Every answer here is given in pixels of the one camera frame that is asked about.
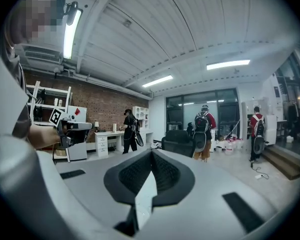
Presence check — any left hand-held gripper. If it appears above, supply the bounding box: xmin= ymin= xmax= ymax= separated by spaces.
xmin=49 ymin=108 xmax=94 ymax=149

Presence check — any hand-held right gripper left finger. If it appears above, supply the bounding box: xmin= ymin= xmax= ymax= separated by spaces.
xmin=37 ymin=148 xmax=153 ymax=237

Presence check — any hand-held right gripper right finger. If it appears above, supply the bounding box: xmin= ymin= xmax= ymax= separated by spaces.
xmin=139 ymin=148 xmax=277 ymax=240

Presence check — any person's left forearm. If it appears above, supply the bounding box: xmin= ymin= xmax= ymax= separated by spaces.
xmin=27 ymin=125 xmax=62 ymax=150

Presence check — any white board with red mark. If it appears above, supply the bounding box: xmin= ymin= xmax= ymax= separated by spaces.
xmin=66 ymin=105 xmax=88 ymax=124

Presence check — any grey board panel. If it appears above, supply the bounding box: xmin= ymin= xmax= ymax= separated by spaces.
xmin=69 ymin=141 xmax=88 ymax=161

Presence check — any white desk with drawers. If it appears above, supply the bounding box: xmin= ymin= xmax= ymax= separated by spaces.
xmin=94 ymin=130 xmax=126 ymax=159

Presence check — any group of clear water jugs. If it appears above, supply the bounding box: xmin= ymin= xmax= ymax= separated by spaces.
xmin=214 ymin=133 xmax=246 ymax=156

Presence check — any black mesh office chair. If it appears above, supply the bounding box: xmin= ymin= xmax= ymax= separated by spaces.
xmin=161 ymin=129 xmax=195 ymax=157

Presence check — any black white backpack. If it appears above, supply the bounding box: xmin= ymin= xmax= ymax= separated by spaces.
xmin=131 ymin=118 xmax=145 ymax=147
xmin=194 ymin=111 xmax=211 ymax=154
xmin=252 ymin=115 xmax=266 ymax=155

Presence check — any white storage shelf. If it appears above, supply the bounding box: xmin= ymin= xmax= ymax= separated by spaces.
xmin=26 ymin=80 xmax=73 ymax=164

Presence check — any person's grey t-shirt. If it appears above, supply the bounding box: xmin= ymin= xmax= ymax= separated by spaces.
xmin=0 ymin=33 xmax=33 ymax=140

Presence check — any dark framed window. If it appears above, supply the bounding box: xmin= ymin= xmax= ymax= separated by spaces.
xmin=216 ymin=88 xmax=241 ymax=135
xmin=166 ymin=95 xmax=185 ymax=131

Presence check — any ceiling air conditioner unit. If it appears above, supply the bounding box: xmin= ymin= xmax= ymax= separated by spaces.
xmin=14 ymin=43 xmax=66 ymax=71

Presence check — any wooden step platform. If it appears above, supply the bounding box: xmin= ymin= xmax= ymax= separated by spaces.
xmin=261 ymin=145 xmax=300 ymax=181

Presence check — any long ceiling light panel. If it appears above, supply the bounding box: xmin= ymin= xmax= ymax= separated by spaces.
xmin=63 ymin=8 xmax=82 ymax=60
xmin=141 ymin=75 xmax=174 ymax=88
xmin=206 ymin=59 xmax=251 ymax=71

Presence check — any person's head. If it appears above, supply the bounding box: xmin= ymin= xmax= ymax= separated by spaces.
xmin=8 ymin=0 xmax=66 ymax=45

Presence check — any white wall shelf unit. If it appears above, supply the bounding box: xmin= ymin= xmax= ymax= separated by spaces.
xmin=132 ymin=105 xmax=155 ymax=147

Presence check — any black head-mounted camera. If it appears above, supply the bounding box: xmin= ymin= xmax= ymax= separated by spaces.
xmin=64 ymin=0 xmax=84 ymax=26

